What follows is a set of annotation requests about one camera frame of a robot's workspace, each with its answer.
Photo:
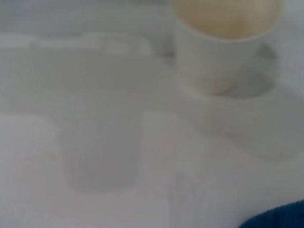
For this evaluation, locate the white paper cup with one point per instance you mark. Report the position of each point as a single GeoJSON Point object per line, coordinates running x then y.
{"type": "Point", "coordinates": [213, 47]}

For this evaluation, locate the blue rag with black trim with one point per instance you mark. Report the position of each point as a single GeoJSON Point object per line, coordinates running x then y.
{"type": "Point", "coordinates": [278, 217]}

